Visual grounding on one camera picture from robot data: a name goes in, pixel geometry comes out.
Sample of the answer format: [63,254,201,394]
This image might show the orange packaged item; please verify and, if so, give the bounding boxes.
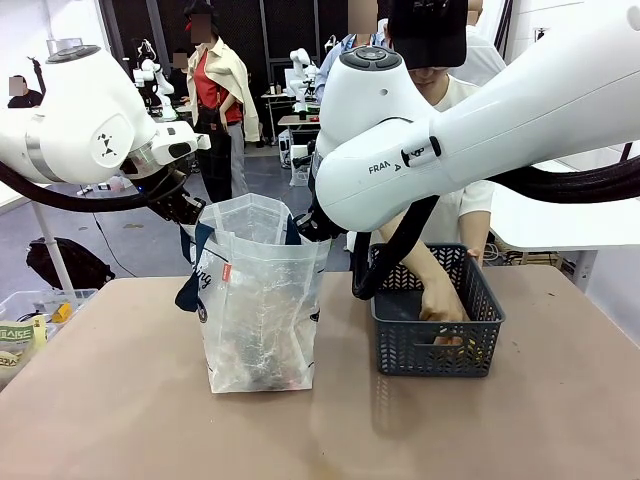
[430,333,469,349]

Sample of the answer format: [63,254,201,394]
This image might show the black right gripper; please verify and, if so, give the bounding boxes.
[291,208,347,247]

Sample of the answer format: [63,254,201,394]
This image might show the person in blue shirt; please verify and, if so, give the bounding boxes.
[313,18,392,106]

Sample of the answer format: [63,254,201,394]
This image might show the white table with white legs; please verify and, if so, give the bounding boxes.
[488,158,640,267]

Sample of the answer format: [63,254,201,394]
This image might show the white translucent shopping bag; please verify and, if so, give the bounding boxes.
[174,193,334,395]

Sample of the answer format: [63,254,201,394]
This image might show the dark item inside bag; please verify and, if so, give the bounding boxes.
[219,322,307,392]

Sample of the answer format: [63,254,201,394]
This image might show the person in white sweatshirt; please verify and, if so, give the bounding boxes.
[387,0,509,261]

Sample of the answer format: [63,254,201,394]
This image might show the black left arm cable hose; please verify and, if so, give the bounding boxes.
[0,159,154,215]

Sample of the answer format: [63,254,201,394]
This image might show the dark grey plastic basket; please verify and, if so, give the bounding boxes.
[369,242,507,378]

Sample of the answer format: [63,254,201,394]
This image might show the person's left forearm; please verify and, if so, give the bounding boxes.
[457,209,494,251]

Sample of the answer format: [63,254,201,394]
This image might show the black baseball cap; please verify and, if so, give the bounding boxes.
[387,0,469,70]

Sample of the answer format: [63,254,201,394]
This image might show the small background work table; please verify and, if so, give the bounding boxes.
[276,113,321,187]

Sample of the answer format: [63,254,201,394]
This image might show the seated person in black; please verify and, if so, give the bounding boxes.
[6,74,45,110]

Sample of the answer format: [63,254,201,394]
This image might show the green yellow snack package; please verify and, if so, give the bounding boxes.
[0,316,49,354]

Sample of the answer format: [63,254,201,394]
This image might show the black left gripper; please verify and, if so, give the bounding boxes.
[133,164,208,226]

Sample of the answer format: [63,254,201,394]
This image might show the clear plastic storage bin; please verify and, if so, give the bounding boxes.
[0,287,99,351]

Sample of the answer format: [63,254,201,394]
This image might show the person in beige shirt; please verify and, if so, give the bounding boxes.
[181,0,262,204]

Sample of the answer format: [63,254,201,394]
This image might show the black backpack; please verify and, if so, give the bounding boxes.
[25,237,117,292]

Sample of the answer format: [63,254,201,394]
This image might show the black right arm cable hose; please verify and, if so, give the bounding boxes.
[351,158,640,302]

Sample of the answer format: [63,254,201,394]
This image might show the person's right forearm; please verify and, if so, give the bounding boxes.
[377,230,454,301]

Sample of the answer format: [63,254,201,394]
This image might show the pile of floor cables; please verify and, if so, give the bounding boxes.
[482,232,531,266]

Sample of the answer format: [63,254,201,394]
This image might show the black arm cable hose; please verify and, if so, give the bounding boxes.
[0,159,154,215]
[351,158,640,302]

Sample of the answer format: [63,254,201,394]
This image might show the person's right hand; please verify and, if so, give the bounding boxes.
[417,280,472,324]

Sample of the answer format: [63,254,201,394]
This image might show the white background robot with cables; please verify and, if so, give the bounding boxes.
[130,38,177,122]

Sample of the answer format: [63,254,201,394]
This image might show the white table with slanted leg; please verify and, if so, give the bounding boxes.
[0,180,77,291]

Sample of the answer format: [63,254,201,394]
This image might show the background person in white shirt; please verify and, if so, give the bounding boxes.
[462,0,508,89]

